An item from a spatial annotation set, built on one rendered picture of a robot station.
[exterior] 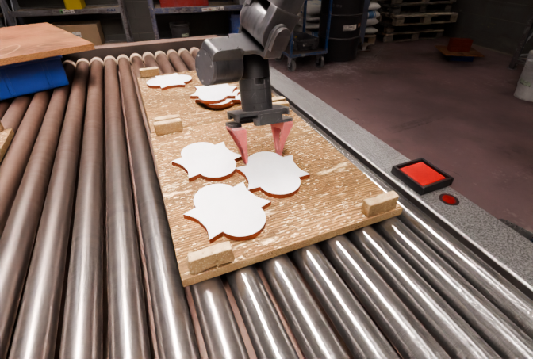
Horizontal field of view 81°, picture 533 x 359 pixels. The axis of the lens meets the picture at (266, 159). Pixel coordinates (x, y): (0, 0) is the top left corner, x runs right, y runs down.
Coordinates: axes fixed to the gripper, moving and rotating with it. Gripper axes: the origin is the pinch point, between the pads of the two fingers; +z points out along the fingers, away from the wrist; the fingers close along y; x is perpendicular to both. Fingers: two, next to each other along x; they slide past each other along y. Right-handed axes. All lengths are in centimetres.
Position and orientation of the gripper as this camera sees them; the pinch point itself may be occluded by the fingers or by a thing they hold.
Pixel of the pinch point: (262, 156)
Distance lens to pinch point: 60.3
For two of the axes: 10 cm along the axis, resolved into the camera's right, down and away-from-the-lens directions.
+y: 9.3, -1.9, 3.3
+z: 1.0, 9.5, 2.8
